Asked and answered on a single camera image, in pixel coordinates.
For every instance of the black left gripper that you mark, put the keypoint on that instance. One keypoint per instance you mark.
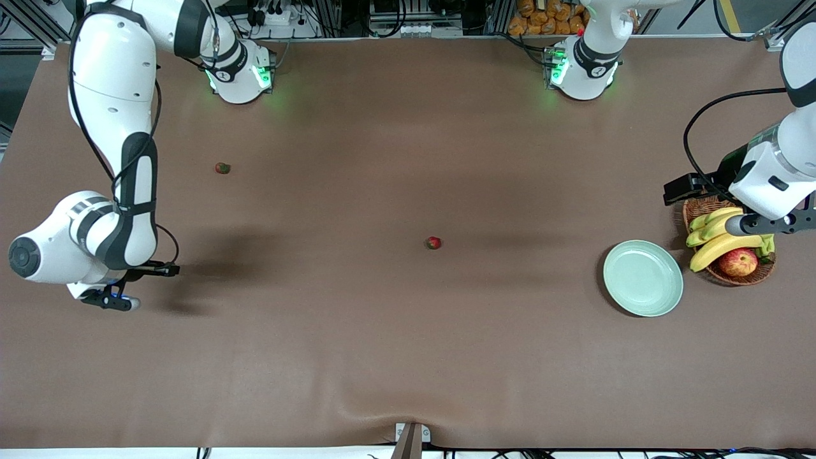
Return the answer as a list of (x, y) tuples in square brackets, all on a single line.
[(725, 170)]

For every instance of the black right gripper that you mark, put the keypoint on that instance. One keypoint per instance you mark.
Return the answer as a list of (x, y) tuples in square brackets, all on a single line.
[(141, 272)]

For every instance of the red toy strawberry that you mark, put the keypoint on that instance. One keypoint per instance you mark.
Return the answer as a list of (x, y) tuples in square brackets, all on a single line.
[(433, 242), (222, 167)]

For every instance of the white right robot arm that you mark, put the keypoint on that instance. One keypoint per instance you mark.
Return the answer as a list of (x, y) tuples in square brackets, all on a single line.
[(115, 76)]

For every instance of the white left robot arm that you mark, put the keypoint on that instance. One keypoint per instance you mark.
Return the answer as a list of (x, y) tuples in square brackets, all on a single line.
[(778, 172)]

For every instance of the pale green plate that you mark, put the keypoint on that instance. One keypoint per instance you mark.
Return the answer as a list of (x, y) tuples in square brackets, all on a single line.
[(642, 278)]

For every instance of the brown wicker basket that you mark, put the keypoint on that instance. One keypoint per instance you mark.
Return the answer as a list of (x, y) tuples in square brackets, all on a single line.
[(698, 213)]

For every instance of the small green-tipped banana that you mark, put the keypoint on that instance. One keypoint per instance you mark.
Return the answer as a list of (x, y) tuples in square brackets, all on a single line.
[(701, 221)]

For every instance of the yellow banana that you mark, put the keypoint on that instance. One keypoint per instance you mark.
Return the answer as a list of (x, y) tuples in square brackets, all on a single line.
[(727, 247), (704, 234)]

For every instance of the red apple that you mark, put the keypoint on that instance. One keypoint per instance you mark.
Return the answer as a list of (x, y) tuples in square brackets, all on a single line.
[(737, 262)]

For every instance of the orange bread roll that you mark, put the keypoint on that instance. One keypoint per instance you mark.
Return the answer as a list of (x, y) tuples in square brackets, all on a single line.
[(549, 25), (534, 27), (563, 27), (577, 23), (525, 6), (516, 25)]

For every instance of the brown table cover cloth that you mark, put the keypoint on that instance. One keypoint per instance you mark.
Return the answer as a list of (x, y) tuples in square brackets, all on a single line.
[(408, 159)]

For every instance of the white power strip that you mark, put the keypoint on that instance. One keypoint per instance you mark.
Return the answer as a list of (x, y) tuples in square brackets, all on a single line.
[(287, 29)]

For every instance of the white connector strip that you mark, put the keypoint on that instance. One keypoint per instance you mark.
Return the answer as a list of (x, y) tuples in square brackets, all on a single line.
[(414, 29)]

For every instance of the aluminium frame strut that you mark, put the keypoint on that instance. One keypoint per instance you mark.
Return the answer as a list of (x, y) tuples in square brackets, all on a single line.
[(48, 51), (773, 39)]

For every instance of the metal table bracket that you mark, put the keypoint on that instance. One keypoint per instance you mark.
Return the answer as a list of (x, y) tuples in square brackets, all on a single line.
[(411, 443)]

